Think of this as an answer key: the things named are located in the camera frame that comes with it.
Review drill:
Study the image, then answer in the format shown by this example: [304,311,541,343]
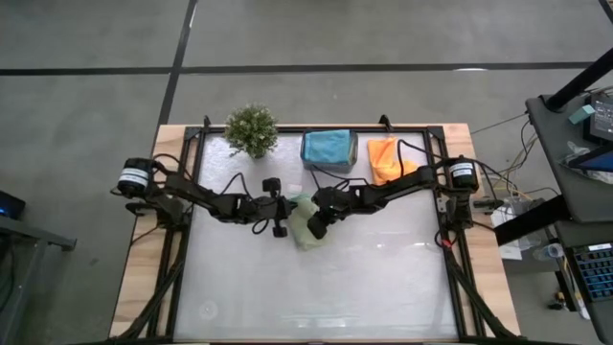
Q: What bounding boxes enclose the black table frame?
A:
[107,114,523,345]

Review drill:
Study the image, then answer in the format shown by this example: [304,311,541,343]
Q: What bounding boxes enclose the grey side cart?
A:
[0,189,78,345]

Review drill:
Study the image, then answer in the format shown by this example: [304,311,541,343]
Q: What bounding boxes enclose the orange microfiber towel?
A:
[367,137,421,187]

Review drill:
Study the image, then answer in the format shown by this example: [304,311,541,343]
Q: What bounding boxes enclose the black camera cable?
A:
[224,171,270,236]
[309,138,449,192]

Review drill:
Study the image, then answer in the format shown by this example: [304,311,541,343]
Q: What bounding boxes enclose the small teal box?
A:
[568,103,597,126]

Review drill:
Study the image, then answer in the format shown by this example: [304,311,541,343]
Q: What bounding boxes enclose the black stand pole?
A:
[545,47,613,111]

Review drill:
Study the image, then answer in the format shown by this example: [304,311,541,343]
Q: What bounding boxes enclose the black right camera cable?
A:
[309,138,449,192]

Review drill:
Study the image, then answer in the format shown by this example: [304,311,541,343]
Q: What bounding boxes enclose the backlit keyboard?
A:
[572,242,613,303]

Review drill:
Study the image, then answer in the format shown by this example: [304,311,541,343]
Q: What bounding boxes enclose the grey plastic bin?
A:
[299,127,359,174]

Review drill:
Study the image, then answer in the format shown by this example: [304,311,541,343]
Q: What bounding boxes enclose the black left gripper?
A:
[237,176,299,240]

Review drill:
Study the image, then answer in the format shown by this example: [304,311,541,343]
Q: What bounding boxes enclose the small potted green plant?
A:
[222,103,280,160]

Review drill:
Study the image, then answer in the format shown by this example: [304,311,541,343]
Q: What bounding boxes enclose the black left camera cable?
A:
[224,171,270,236]

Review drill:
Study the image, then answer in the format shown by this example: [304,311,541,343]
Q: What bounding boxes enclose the blue tablet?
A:
[569,148,613,173]

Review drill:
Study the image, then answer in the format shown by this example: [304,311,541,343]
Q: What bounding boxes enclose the dark grey side desk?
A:
[492,93,613,345]

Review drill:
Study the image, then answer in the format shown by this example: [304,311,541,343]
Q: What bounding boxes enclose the blue microfiber towel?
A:
[304,129,354,166]

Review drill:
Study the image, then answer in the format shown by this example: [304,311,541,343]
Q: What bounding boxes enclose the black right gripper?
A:
[306,185,370,241]

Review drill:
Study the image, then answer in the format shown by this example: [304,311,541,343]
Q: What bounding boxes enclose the clear plastic bottle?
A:
[533,242,566,263]

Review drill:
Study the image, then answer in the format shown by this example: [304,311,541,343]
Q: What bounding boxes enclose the pale green microfiber towel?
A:
[285,191,332,253]

